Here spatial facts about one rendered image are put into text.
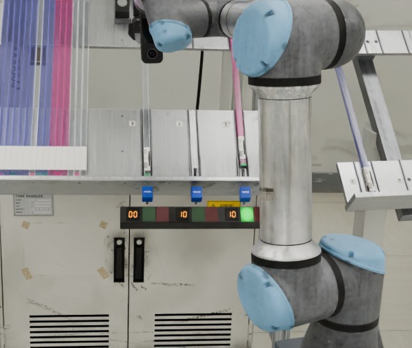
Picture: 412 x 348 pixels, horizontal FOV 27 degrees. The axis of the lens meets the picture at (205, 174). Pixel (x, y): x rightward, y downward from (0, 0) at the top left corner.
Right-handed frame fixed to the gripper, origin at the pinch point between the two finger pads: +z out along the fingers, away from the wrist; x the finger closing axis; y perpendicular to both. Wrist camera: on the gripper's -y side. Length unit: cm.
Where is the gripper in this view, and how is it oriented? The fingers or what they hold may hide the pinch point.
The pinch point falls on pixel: (147, 45)
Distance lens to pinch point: 201.8
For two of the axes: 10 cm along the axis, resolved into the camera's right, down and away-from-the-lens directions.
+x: -9.9, 0.0, -1.1
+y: -0.2, -9.7, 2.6
